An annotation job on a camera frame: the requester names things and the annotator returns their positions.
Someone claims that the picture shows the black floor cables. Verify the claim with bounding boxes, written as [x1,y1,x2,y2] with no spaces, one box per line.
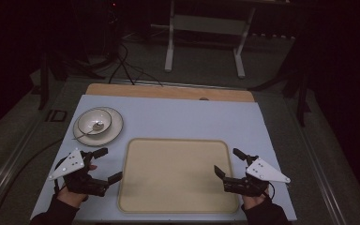
[107,41,164,87]

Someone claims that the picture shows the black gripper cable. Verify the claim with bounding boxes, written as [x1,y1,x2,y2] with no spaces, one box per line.
[265,181,277,201]

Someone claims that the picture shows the thin black floor cable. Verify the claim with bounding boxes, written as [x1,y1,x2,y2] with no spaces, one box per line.
[0,137,64,219]

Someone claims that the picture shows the white metal table frame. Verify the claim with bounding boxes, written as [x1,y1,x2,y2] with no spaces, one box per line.
[164,0,257,79]

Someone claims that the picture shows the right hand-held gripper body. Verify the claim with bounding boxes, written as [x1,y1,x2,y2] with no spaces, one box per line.
[223,156,292,198]

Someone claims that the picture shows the person's right hand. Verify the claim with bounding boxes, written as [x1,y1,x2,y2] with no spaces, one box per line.
[241,187,271,211]

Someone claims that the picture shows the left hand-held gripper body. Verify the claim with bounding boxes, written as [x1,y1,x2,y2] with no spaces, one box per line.
[48,148,110,198]

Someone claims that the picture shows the white dark-rimmed bowl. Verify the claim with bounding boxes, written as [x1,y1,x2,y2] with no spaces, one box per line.
[77,108,113,136]

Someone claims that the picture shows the beige tray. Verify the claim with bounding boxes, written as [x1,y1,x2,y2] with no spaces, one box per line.
[117,137,240,215]

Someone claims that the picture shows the white dark-rimmed plate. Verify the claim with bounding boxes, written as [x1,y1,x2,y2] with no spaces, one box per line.
[72,106,125,147]

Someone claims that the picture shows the metal spoon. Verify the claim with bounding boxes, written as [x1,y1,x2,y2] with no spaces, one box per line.
[72,121,105,141]

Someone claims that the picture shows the person's left hand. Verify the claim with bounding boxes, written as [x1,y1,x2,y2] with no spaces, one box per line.
[55,164,98,209]

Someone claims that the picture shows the metal floor rail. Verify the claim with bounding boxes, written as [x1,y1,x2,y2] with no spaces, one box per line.
[0,118,43,217]
[290,102,349,225]

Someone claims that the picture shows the black stand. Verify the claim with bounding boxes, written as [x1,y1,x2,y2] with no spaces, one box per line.
[247,60,312,128]

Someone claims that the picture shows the light blue table mat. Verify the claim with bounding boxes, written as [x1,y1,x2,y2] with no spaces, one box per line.
[30,94,298,222]

